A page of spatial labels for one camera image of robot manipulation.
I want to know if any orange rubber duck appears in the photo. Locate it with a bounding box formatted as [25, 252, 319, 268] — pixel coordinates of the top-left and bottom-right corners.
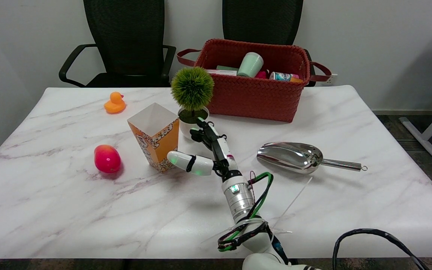
[103, 91, 127, 114]

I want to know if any silver metal scoop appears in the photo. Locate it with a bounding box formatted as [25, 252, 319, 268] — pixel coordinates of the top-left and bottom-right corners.
[256, 142, 368, 175]

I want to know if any black mesh armrest office chair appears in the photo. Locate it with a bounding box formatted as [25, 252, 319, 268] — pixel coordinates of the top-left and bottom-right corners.
[58, 0, 177, 88]

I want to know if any red toy mango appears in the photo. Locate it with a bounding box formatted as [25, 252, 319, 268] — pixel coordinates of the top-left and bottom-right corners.
[94, 145, 122, 174]

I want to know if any red woven basket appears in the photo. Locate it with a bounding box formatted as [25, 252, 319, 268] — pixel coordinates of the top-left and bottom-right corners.
[177, 38, 332, 123]

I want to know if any white zip tie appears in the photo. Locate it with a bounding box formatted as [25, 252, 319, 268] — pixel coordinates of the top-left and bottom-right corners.
[272, 176, 313, 234]

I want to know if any green robot cable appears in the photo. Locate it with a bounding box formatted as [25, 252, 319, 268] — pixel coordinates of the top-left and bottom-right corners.
[218, 172, 275, 252]

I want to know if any white flat box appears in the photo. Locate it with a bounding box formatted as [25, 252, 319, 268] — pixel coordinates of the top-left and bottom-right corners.
[205, 69, 238, 77]

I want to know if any orange popcorn box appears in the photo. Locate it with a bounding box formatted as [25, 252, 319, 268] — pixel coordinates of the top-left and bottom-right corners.
[127, 103, 180, 173]

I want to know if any white desk frame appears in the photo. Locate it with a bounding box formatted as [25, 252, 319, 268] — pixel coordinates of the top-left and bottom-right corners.
[399, 36, 432, 169]

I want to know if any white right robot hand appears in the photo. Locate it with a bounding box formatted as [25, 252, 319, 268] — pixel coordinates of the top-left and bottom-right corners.
[166, 117, 241, 182]

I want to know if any pale green paper cup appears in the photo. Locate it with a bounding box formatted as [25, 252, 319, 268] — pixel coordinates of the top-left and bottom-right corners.
[237, 52, 264, 78]

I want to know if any green ball plant white pot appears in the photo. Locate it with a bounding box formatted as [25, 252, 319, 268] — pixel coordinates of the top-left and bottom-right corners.
[170, 66, 215, 141]

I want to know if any black looping robot cable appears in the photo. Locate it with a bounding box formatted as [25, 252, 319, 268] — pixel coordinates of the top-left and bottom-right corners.
[332, 228, 431, 270]

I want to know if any teal printed can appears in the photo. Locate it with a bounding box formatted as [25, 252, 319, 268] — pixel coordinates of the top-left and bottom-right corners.
[269, 72, 300, 82]

